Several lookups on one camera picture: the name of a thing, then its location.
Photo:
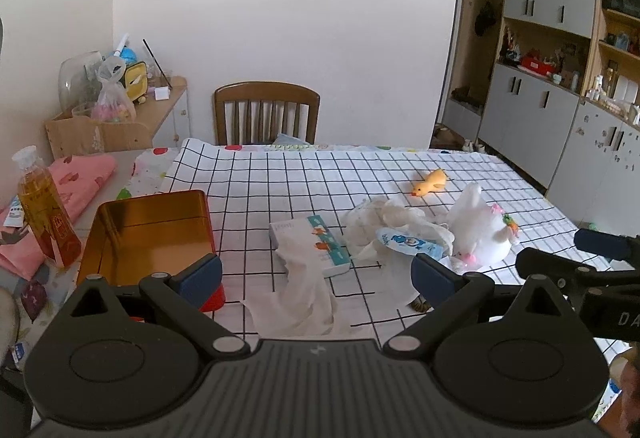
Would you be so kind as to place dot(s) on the yellow toy box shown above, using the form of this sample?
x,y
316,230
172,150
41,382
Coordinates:
x,y
136,81

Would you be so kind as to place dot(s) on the teal white tissue box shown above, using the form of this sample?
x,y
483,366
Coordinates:
x,y
307,241

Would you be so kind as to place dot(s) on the amber drink bottle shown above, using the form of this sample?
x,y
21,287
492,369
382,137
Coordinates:
x,y
44,210

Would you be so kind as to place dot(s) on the brown wooden chair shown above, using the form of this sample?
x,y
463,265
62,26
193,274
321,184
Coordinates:
x,y
259,112

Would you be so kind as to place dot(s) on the white plush toy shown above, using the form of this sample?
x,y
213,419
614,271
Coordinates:
x,y
483,234

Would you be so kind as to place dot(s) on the grey wall cabinet unit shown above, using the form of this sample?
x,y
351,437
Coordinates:
x,y
552,87

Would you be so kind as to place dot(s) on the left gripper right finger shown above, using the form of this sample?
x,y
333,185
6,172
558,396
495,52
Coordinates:
x,y
455,301

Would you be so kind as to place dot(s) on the blue cartoon face mask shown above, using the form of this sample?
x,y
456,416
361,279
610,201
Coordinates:
x,y
407,244

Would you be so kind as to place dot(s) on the white black grid tablecloth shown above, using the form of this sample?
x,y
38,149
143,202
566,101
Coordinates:
x,y
355,190

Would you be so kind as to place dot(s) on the plastic bag of candy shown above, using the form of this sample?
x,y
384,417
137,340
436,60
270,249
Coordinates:
x,y
113,104

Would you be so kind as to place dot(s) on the pink folded cloth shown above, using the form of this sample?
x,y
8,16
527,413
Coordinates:
x,y
77,179

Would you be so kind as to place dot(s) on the red gold metal tin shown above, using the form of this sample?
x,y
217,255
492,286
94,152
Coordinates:
x,y
130,239

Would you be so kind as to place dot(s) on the wooden side cabinet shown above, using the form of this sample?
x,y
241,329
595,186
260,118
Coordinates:
x,y
158,124

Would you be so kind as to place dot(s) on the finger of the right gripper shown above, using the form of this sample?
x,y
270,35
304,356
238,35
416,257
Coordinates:
x,y
607,245
563,272

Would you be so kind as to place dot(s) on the glass bowl vase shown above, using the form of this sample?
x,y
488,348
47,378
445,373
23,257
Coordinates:
x,y
78,80

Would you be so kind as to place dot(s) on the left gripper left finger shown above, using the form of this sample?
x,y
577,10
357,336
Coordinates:
x,y
176,302

